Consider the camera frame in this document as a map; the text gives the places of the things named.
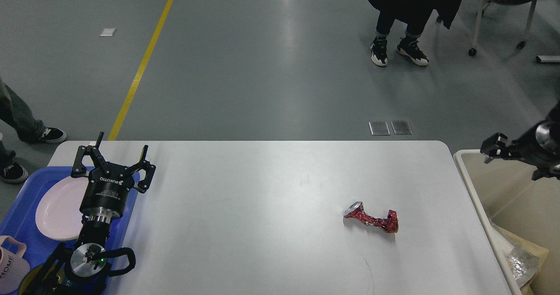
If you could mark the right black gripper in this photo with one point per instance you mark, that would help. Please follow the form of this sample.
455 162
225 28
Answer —
539 146

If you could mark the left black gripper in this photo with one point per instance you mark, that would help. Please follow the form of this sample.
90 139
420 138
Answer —
109 192

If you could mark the pink plate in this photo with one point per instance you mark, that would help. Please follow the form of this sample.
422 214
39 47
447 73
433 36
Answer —
57 215

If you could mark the brown paper bag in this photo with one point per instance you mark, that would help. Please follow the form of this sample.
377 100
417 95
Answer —
533 248

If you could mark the aluminium foil sheet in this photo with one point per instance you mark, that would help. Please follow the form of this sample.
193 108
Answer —
524 265

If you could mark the dark teal mug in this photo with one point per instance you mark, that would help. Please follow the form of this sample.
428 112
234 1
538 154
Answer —
49 283

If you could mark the red foil wrapper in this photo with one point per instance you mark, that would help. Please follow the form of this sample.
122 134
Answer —
389 224

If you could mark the white paper cup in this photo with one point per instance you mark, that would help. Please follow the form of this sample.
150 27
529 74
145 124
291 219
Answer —
502 241

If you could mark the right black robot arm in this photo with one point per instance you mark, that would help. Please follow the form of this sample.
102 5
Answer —
555 111

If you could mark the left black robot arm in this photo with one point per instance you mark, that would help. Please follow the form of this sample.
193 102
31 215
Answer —
85 268

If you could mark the beige plastic bin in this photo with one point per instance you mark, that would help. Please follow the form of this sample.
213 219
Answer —
505 194

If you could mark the white bar on floor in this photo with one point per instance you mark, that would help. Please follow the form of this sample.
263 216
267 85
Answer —
548 59

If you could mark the shoe at edge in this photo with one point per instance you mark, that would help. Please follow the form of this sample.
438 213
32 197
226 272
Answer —
17 114
11 171

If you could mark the right metal floor plate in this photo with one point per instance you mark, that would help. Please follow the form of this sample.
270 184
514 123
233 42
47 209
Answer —
401 128

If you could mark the metal floor plate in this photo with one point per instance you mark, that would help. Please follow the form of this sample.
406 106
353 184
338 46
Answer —
379 128
401 128

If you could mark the white paper on floor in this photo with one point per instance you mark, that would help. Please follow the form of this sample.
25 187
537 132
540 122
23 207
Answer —
107 32

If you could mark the pink mug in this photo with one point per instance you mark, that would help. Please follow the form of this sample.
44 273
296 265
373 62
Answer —
13 267

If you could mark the left metal floor plate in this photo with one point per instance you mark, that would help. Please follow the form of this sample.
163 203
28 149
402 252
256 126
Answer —
379 128

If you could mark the person in black coat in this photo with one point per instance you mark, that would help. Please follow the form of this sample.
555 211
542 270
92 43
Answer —
415 14

